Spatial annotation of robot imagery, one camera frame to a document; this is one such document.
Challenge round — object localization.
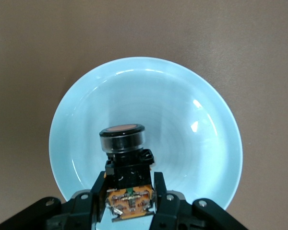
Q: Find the orange push-button switch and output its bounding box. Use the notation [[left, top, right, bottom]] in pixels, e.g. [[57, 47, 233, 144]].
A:
[[99, 123, 157, 222]]

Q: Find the light blue plate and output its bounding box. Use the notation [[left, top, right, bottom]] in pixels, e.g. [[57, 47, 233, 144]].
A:
[[48, 56, 243, 230]]

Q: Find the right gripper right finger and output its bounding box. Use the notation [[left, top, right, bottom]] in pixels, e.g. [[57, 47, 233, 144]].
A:
[[150, 171, 187, 230]]

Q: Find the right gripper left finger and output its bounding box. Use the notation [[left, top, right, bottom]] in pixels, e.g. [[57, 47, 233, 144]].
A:
[[67, 171, 108, 222]]

